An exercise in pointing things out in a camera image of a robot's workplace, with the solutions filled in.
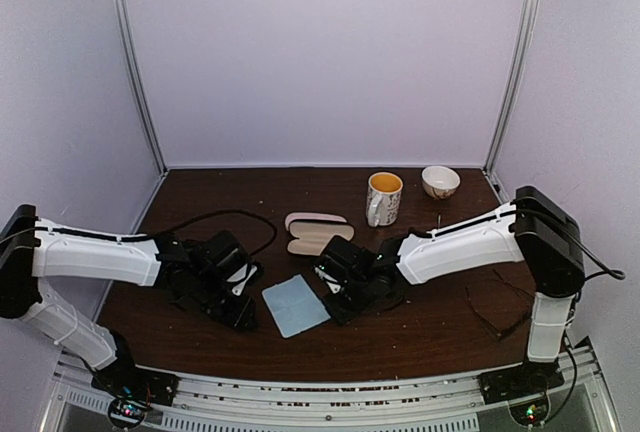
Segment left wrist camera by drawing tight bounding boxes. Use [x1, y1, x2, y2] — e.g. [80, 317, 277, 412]
[226, 262, 263, 297]

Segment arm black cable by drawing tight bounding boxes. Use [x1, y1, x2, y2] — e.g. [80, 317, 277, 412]
[0, 209, 280, 258]
[509, 201, 627, 403]

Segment aluminium frame post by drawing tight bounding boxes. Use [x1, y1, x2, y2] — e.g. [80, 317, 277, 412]
[483, 0, 540, 177]
[112, 0, 168, 175]

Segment blue cleaning cloth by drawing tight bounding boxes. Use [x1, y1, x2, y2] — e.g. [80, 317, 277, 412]
[262, 275, 330, 339]

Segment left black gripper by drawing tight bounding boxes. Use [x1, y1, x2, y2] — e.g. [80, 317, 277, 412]
[190, 271, 259, 333]

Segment tortoise frame glasses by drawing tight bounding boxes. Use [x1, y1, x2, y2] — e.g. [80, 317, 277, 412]
[465, 269, 533, 342]

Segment white ceramic bowl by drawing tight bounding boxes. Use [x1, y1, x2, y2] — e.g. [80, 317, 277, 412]
[421, 165, 461, 200]

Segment right aluminium frame post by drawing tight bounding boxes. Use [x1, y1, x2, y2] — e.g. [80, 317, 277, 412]
[483, 0, 540, 177]

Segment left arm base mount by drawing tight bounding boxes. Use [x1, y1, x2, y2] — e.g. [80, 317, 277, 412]
[85, 332, 179, 431]

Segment front aluminium rail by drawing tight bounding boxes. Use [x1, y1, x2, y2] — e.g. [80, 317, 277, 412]
[36, 346, 622, 431]

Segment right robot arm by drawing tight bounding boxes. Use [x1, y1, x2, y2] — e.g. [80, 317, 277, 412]
[312, 186, 586, 394]

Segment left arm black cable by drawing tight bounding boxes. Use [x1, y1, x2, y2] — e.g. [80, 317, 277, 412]
[0, 209, 280, 258]

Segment patterned mug yellow inside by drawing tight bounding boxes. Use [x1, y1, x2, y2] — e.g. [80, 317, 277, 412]
[365, 172, 404, 228]

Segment black glasses case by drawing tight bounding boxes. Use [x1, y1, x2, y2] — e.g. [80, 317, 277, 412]
[284, 212, 355, 256]

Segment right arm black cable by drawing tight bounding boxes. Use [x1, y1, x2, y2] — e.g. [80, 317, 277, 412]
[509, 201, 627, 403]

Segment left aluminium frame post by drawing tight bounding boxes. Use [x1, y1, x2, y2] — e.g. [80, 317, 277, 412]
[112, 0, 168, 175]

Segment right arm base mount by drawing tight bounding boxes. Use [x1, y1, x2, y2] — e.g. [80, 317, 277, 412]
[478, 360, 565, 429]

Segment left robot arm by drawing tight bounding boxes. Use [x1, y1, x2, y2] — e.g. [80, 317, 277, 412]
[1, 204, 262, 396]

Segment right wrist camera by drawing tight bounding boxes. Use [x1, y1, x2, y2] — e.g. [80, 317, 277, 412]
[312, 261, 343, 294]

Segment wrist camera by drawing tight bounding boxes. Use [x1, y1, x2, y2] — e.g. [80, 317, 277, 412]
[226, 262, 263, 297]
[312, 261, 343, 294]

